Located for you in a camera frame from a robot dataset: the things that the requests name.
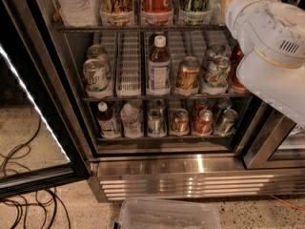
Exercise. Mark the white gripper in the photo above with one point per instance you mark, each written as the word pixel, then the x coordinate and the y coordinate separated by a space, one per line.
pixel 268 28

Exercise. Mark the rear red cola can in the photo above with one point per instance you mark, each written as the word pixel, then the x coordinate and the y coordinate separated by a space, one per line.
pixel 236 55

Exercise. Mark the front white green can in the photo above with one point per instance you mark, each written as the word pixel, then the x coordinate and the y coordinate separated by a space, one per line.
pixel 217 71

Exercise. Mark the gold can bottom shelf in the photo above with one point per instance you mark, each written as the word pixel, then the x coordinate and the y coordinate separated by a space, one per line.
pixel 180 121

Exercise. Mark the brown tea bottle shelf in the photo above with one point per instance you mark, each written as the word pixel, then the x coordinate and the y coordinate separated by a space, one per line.
pixel 159 64
pixel 107 120

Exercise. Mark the white green can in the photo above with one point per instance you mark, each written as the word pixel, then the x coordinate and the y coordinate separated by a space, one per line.
pixel 217 71
pixel 212 51

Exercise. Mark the brown tea bottle middle shelf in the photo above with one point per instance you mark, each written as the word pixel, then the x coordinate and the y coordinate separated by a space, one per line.
pixel 159 64

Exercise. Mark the empty white shelf tray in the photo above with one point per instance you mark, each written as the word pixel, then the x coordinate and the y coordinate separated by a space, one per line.
pixel 128 73

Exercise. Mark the front green 7up can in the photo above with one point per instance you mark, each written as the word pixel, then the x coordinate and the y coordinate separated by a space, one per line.
pixel 96 75

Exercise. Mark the rear silver can bottom shelf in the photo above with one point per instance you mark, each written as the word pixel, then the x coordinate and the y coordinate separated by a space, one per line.
pixel 160 105

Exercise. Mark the rear red can bottom shelf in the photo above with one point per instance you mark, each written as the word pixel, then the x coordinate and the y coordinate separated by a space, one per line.
pixel 198 105

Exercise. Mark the small water bottle bottom shelf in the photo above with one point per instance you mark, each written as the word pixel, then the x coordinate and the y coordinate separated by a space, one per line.
pixel 131 121

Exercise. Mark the stainless steel fridge body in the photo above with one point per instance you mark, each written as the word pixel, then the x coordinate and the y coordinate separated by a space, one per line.
pixel 176 165

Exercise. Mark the top left water bottle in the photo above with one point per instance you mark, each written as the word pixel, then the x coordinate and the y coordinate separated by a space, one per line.
pixel 79 13

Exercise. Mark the brown tea bottle bottom shelf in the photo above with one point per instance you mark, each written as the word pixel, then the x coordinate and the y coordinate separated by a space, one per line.
pixel 107 120

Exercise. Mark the rear green can bottom shelf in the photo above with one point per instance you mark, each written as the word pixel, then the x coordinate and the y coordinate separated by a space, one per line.
pixel 221 105

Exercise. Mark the gold can middle shelf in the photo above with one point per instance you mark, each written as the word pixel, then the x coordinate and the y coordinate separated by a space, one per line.
pixel 188 72

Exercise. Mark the clear plastic bin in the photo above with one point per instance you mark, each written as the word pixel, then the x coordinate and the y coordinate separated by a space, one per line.
pixel 148 213

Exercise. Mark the rear white green can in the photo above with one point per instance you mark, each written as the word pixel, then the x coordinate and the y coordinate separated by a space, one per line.
pixel 212 51

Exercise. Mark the front red cola can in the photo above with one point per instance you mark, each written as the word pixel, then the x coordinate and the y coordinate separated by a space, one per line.
pixel 237 86

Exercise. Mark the silver can shelf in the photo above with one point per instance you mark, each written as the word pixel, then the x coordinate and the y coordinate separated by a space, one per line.
pixel 160 105
pixel 156 124

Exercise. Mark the rear green 7up can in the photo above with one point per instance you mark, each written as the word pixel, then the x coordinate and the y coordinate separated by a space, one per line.
pixel 100 53

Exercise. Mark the closed right fridge door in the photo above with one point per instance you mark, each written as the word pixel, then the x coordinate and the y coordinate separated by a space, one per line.
pixel 280 143

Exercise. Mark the open glass fridge door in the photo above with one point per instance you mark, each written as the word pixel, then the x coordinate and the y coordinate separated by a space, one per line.
pixel 39 146

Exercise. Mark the green 7up can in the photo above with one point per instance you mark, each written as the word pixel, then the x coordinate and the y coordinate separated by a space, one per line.
pixel 100 53
pixel 96 75

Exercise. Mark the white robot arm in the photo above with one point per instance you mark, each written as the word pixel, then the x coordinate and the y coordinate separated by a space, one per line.
pixel 283 89

